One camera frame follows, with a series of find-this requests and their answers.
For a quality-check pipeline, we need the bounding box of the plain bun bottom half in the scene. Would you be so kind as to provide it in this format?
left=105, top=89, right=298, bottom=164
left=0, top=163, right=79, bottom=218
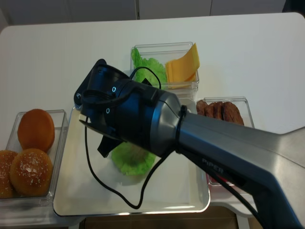
left=17, top=109, right=55, bottom=153

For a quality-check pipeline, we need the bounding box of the clear plastic bun container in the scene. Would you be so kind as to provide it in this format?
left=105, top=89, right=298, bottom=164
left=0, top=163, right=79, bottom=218
left=0, top=109, right=68, bottom=208

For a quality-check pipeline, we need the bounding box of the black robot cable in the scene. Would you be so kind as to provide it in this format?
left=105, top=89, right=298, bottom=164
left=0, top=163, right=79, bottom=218
left=81, top=66, right=263, bottom=220

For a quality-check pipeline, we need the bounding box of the green lettuce leaf on tray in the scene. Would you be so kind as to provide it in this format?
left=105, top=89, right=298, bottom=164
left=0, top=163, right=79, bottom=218
left=111, top=142, right=156, bottom=176

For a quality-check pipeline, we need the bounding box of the right sesame bun top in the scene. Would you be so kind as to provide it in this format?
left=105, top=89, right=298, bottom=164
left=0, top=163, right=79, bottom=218
left=10, top=148, right=53, bottom=197

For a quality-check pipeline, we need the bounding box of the left sesame bun top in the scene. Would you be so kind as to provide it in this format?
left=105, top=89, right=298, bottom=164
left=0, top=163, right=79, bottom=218
left=0, top=150, right=17, bottom=199

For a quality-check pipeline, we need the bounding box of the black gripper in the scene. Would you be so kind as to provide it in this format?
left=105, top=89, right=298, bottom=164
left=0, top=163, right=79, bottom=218
left=74, top=59, right=130, bottom=158

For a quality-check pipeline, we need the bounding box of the red tomato slices stack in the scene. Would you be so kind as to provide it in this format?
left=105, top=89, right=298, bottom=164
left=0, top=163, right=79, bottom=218
left=208, top=175, right=229, bottom=185

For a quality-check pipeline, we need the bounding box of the brown meat patties stack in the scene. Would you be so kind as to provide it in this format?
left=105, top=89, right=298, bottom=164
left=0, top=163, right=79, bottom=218
left=196, top=100, right=244, bottom=125

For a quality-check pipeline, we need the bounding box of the yellow cheese slices stack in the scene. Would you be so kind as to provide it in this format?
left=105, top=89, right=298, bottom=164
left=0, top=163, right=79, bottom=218
left=165, top=42, right=200, bottom=89

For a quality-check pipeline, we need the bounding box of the green lettuce in container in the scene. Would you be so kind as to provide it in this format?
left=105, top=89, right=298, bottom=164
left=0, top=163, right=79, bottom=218
left=131, top=48, right=167, bottom=87

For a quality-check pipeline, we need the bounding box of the clear lettuce cheese container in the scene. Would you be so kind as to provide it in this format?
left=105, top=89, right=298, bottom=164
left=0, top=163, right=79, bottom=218
left=130, top=42, right=199, bottom=99

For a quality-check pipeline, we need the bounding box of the sesame bun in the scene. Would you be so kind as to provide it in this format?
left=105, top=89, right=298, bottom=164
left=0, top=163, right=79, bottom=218
left=10, top=148, right=53, bottom=197
left=0, top=150, right=17, bottom=199

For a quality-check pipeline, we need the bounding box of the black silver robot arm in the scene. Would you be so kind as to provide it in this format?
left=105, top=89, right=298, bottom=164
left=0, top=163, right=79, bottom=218
left=74, top=59, right=305, bottom=229

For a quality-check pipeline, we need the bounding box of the clear patty tomato container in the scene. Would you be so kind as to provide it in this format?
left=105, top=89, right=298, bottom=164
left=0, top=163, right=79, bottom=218
left=196, top=96, right=268, bottom=191

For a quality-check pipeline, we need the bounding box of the white serving tray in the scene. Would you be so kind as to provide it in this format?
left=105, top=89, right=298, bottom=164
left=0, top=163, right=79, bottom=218
left=53, top=108, right=211, bottom=216

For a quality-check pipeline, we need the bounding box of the white paper tray liner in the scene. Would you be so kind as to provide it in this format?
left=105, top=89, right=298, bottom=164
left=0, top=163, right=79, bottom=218
left=66, top=109, right=193, bottom=203

